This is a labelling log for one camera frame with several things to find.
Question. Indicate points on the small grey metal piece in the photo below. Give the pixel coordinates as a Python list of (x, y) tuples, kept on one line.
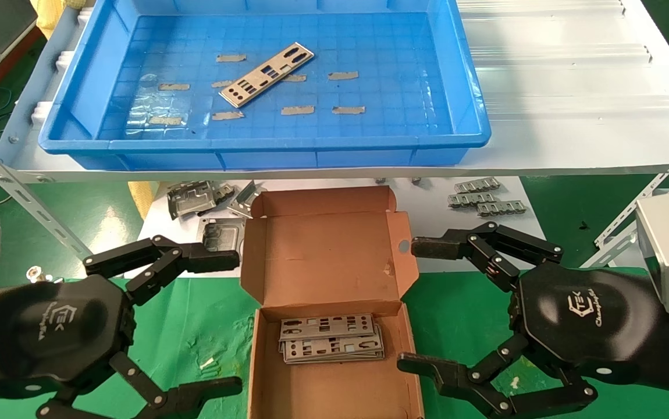
[(224, 192)]

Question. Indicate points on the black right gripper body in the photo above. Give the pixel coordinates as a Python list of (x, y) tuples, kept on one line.
[(584, 326)]

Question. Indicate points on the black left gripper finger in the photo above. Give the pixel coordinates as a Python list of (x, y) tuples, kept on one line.
[(206, 393), (206, 262)]

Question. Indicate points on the flat grey metal plate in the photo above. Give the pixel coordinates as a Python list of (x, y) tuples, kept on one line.
[(221, 233)]

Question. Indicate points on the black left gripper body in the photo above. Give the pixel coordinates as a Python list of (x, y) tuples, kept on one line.
[(49, 337)]

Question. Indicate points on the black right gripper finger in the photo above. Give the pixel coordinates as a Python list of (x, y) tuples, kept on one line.
[(439, 247), (427, 366)]

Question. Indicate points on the blue plastic tray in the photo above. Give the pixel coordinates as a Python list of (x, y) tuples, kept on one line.
[(398, 128)]

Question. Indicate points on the angled grey metal plate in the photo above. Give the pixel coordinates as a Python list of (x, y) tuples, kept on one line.
[(244, 201)]

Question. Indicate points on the large grey metal bracket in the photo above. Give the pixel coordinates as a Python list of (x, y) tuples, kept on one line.
[(192, 201)]

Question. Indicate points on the brown cardboard box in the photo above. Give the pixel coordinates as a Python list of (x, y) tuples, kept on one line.
[(323, 262)]

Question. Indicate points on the yellow plastic sheet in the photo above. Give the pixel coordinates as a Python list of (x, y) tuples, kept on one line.
[(49, 17), (142, 198)]

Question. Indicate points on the grey slotted metal strip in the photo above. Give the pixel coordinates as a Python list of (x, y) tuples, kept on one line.
[(501, 208), (477, 185), (471, 199)]

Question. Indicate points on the perforated metal shelf post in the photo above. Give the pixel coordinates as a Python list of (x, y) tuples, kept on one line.
[(619, 230), (20, 195)]

